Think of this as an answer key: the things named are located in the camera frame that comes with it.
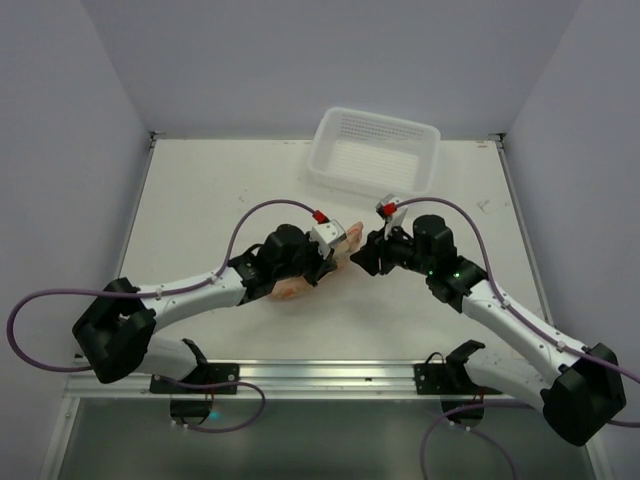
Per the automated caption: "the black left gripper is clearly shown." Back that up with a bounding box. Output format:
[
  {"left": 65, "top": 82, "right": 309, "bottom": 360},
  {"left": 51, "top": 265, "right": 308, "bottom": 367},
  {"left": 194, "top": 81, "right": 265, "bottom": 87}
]
[{"left": 273, "top": 230, "right": 337, "bottom": 286}]

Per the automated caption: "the peach floral mesh laundry bag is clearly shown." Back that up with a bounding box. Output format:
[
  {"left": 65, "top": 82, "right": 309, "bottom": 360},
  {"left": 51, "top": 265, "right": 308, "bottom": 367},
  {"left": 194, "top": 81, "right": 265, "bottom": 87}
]
[{"left": 264, "top": 219, "right": 366, "bottom": 304}]

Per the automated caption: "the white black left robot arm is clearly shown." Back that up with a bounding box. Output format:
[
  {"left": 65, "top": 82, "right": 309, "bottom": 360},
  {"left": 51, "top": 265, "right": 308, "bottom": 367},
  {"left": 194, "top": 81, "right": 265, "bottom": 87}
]
[{"left": 72, "top": 221, "right": 346, "bottom": 393}]

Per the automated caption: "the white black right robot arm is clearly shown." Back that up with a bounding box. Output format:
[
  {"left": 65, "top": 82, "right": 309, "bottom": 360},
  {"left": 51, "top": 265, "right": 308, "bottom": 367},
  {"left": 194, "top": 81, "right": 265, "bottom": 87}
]
[{"left": 351, "top": 215, "right": 626, "bottom": 446}]

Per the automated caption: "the white plastic mesh basket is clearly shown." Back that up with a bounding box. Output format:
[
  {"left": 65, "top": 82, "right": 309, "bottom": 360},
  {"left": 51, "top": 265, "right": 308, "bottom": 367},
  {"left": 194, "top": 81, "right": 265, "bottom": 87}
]
[{"left": 307, "top": 107, "right": 441, "bottom": 198}]

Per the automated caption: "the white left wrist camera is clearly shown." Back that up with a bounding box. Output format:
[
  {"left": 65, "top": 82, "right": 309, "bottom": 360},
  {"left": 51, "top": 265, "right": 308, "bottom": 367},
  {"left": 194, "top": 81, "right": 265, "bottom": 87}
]
[{"left": 309, "top": 220, "right": 347, "bottom": 258}]

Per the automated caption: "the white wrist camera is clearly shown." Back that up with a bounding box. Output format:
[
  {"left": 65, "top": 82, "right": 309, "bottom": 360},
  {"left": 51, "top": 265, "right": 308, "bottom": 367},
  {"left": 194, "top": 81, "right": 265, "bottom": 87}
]
[
  {"left": 309, "top": 220, "right": 347, "bottom": 258},
  {"left": 375, "top": 194, "right": 407, "bottom": 240}
]

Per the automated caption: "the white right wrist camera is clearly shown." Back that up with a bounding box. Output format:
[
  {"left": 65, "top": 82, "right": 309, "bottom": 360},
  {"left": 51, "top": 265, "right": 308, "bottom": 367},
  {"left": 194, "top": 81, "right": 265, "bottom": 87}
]
[{"left": 375, "top": 194, "right": 407, "bottom": 240}]

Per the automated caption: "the aluminium mounting rail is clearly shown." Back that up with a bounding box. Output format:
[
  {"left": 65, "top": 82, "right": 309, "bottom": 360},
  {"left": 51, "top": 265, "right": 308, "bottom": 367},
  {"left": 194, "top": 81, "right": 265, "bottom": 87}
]
[{"left": 63, "top": 358, "right": 581, "bottom": 399}]

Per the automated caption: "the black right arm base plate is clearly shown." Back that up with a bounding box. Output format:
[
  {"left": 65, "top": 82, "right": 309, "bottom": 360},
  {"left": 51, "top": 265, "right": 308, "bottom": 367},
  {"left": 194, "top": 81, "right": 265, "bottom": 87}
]
[{"left": 412, "top": 340, "right": 501, "bottom": 395}]

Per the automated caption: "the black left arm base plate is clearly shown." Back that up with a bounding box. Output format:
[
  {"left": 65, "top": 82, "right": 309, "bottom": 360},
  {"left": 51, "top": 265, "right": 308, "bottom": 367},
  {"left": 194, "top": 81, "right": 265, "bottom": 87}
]
[{"left": 149, "top": 362, "right": 240, "bottom": 395}]

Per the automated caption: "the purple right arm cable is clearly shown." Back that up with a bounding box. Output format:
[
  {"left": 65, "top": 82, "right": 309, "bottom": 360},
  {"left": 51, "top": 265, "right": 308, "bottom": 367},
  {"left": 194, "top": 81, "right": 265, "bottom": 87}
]
[{"left": 382, "top": 195, "right": 640, "bottom": 480}]

